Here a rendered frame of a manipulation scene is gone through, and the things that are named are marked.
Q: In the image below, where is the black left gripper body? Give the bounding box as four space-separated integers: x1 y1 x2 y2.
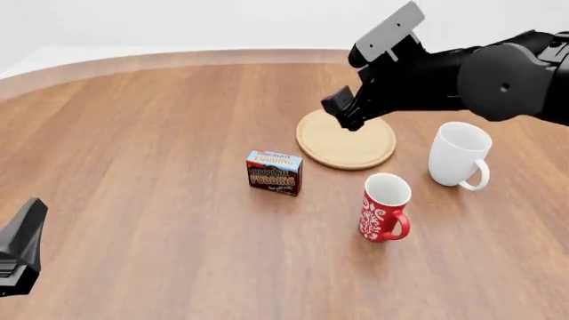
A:
0 256 42 299

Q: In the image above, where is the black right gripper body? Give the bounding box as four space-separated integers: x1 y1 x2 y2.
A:
348 32 429 114

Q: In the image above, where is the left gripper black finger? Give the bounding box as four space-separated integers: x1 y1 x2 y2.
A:
0 196 49 272

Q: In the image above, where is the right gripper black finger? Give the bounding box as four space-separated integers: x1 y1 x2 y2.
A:
345 86 384 132
320 85 357 128

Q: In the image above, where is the round wooden plate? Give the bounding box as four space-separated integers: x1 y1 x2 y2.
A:
295 108 397 172

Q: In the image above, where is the chocolate pudding box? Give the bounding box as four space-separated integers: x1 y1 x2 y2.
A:
245 148 304 197

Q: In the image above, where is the red mug with white pattern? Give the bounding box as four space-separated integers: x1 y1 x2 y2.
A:
358 172 413 244

